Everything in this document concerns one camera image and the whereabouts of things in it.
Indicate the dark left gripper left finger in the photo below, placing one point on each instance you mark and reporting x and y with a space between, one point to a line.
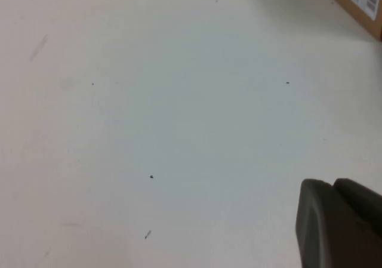
316 226

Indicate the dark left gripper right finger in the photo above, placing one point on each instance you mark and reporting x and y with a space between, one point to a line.
367 208

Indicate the brown cardboard shoe box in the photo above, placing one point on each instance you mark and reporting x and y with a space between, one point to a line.
352 8

